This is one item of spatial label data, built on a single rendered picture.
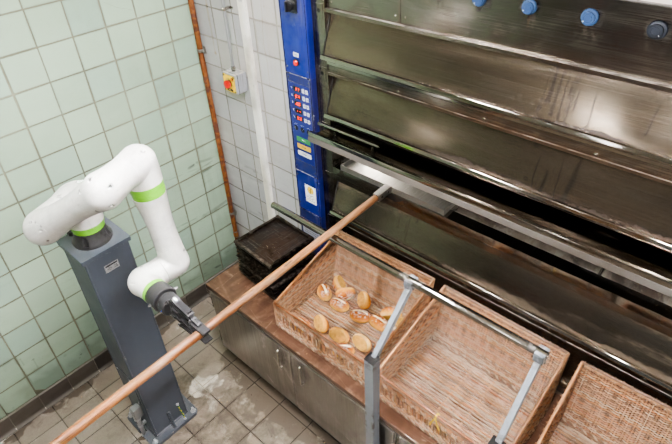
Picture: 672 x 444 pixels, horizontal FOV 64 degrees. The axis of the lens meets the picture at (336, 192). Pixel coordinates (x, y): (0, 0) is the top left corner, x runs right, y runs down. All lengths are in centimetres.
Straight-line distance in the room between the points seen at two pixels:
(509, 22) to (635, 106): 43
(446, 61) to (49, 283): 214
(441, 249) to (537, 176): 60
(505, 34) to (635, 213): 66
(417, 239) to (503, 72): 87
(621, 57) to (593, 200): 45
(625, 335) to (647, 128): 77
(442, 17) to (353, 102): 57
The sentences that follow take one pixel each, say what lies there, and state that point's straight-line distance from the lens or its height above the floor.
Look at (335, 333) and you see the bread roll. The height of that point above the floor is 64.
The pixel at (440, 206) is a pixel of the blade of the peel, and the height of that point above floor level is 118.
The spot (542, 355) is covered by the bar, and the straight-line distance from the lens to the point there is 179.
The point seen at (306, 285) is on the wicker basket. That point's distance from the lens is 261.
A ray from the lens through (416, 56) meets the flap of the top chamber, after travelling 197.
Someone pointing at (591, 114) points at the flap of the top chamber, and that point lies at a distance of 173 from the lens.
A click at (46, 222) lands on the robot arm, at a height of 147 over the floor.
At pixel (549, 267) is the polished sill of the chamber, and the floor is 117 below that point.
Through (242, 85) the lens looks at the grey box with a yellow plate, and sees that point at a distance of 272.
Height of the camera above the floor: 252
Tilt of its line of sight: 35 degrees down
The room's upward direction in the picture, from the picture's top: 3 degrees counter-clockwise
